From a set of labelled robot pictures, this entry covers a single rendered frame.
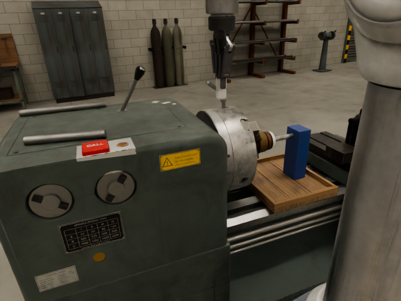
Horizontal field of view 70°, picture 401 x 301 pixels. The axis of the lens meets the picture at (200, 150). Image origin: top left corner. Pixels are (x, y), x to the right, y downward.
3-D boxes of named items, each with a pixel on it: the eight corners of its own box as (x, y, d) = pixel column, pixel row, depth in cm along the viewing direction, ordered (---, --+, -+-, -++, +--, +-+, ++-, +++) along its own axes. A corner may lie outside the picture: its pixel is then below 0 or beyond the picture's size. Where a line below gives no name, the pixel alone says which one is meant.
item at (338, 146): (342, 164, 118) (344, 153, 116) (324, 154, 126) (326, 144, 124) (379, 155, 124) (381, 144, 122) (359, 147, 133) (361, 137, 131)
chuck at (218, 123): (226, 208, 98) (221, 117, 88) (196, 176, 126) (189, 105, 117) (236, 205, 99) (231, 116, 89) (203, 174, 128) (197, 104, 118)
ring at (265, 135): (254, 137, 107) (275, 133, 110) (242, 129, 115) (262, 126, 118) (253, 159, 111) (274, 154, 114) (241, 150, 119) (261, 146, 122)
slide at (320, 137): (367, 183, 112) (370, 173, 111) (297, 144, 149) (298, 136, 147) (400, 174, 118) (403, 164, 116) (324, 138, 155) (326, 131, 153)
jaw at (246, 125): (234, 149, 107) (244, 132, 96) (229, 138, 109) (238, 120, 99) (259, 144, 110) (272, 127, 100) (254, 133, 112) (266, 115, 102)
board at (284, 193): (274, 213, 107) (274, 204, 105) (230, 171, 138) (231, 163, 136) (336, 195, 116) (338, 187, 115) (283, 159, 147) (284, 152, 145)
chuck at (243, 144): (236, 205, 99) (231, 116, 89) (203, 174, 128) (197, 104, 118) (258, 199, 102) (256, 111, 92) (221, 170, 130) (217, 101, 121)
